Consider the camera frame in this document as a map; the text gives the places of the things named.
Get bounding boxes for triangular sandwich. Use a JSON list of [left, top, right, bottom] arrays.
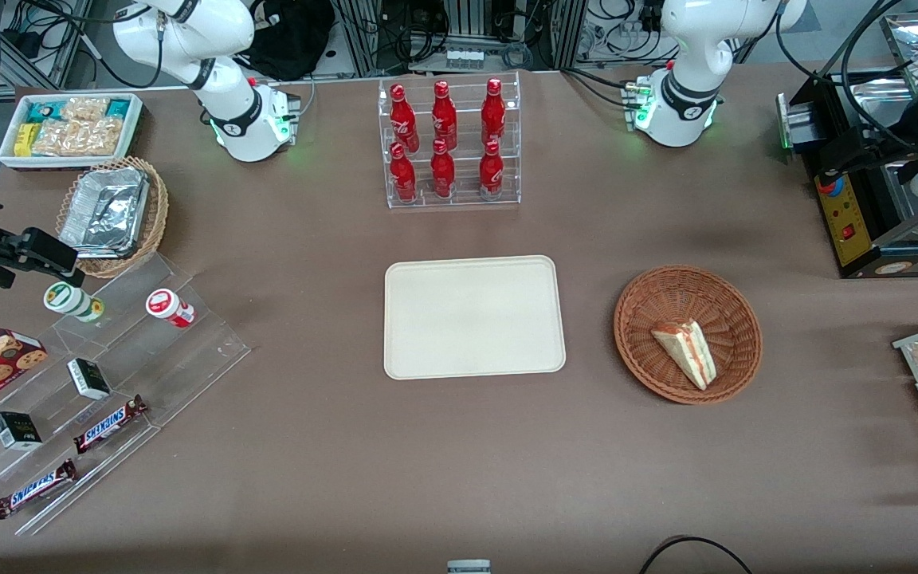
[[650, 319, 717, 391]]

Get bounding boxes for aluminium foil tray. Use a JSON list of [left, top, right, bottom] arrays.
[[59, 166, 151, 259]]

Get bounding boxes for light wicker basket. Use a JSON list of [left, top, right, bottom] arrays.
[[55, 156, 170, 279]]

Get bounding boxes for brown wicker basket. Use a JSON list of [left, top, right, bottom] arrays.
[[614, 265, 763, 405]]

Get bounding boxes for beige plastic tray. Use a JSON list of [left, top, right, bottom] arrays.
[[383, 255, 567, 380]]

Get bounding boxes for green lid cup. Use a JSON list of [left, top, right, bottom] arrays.
[[43, 281, 106, 324]]

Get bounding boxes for black box with silver plate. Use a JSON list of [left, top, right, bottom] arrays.
[[776, 76, 846, 156]]

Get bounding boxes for black food warmer machine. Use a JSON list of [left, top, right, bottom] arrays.
[[814, 12, 918, 280]]

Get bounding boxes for white rectangular snack bin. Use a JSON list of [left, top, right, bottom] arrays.
[[0, 92, 144, 171]]

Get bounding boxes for clear peanut snack bag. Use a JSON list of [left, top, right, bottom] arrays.
[[33, 118, 123, 157], [61, 97, 109, 123]]

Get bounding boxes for small black box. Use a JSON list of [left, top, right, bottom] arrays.
[[67, 358, 112, 401], [0, 411, 43, 451]]

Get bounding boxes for red lid cup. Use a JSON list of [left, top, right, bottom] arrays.
[[146, 289, 197, 329]]

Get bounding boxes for clear acrylic step display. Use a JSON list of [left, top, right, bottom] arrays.
[[0, 254, 251, 537]]

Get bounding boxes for snickers chocolate bar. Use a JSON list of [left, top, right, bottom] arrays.
[[0, 458, 79, 521], [73, 395, 149, 455]]

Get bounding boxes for black bag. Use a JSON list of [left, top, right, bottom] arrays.
[[240, 0, 336, 81]]

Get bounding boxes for red cola bottle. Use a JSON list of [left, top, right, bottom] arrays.
[[431, 81, 458, 151], [390, 84, 420, 154], [389, 142, 418, 202], [481, 78, 507, 147], [479, 140, 504, 200], [430, 139, 457, 199]]

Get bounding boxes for clear acrylic bottle rack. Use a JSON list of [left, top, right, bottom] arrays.
[[378, 72, 522, 210]]

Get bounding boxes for black table cable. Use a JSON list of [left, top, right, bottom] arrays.
[[638, 536, 755, 574]]

